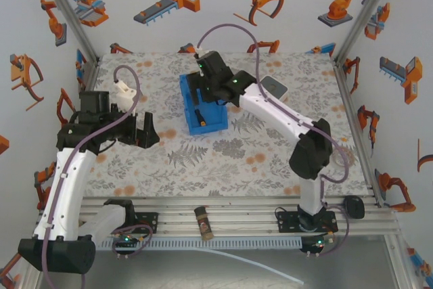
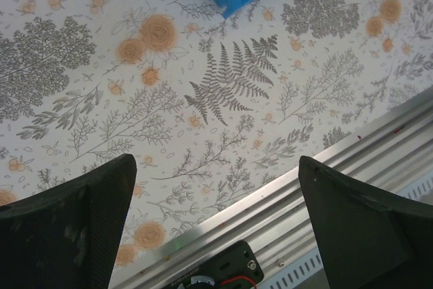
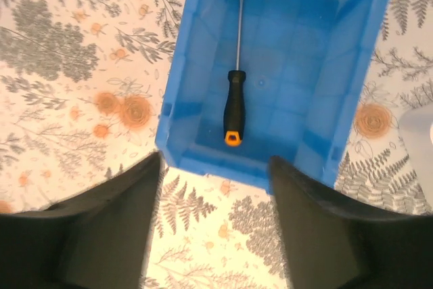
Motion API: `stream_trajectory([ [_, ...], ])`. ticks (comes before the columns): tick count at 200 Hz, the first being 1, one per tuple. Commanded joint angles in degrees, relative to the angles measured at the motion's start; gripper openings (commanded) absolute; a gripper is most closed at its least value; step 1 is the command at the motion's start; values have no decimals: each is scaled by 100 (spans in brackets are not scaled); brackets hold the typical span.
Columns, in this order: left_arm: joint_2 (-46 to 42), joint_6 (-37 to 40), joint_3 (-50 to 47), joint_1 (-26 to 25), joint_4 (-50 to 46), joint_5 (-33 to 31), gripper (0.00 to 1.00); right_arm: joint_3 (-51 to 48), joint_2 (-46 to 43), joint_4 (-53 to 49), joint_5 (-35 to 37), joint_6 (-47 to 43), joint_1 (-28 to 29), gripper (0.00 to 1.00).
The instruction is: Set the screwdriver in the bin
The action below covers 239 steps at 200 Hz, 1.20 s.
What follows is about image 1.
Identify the black screwdriver with orange band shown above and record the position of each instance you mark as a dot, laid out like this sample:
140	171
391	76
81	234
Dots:
200	118

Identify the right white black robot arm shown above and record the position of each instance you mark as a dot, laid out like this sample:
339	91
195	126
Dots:
270	106

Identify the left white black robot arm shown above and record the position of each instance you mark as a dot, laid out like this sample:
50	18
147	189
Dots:
69	180

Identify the blue plastic bin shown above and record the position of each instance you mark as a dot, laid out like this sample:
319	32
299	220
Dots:
209	123

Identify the white grey square device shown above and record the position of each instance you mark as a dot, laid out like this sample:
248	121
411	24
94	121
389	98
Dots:
274	86

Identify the floral grey orange table cloth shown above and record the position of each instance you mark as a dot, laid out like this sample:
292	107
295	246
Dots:
209	167

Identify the left circuit board green light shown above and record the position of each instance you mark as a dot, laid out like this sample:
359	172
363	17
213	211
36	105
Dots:
126	240

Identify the circuit board green light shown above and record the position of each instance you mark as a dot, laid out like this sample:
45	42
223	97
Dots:
126	240
316	244

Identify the clear tape roll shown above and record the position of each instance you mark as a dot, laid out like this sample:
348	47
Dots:
343	160

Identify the right circuit board green light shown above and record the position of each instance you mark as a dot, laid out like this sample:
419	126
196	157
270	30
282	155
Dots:
316	244

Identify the black oval device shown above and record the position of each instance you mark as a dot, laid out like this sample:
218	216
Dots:
354	207

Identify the aluminium front rail bed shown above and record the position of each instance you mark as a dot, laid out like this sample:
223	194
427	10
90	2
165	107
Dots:
236	212

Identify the aluminium frame post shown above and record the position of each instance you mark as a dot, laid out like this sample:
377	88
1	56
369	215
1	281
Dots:
367	11
67	11

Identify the aluminium side rail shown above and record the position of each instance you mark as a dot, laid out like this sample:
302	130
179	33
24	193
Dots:
358	133

